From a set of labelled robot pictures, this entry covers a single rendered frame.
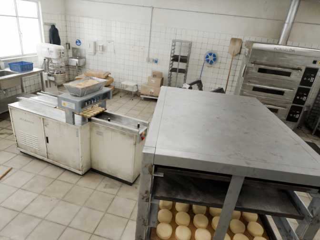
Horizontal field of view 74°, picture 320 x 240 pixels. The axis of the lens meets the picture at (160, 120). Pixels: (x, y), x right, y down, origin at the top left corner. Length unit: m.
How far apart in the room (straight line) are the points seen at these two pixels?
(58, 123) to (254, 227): 2.68
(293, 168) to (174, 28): 5.98
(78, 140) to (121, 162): 0.63
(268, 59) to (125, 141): 3.87
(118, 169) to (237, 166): 2.61
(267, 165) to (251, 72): 4.91
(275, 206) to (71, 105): 2.48
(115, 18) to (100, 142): 4.62
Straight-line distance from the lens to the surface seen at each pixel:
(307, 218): 0.72
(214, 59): 6.24
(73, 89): 2.86
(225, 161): 0.54
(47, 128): 3.30
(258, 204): 0.70
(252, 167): 0.55
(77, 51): 7.50
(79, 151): 3.04
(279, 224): 0.82
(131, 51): 6.77
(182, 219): 0.79
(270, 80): 5.58
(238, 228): 0.83
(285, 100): 5.72
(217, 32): 6.32
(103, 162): 3.15
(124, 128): 2.70
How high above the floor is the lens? 2.10
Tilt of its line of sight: 24 degrees down
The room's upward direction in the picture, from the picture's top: 7 degrees clockwise
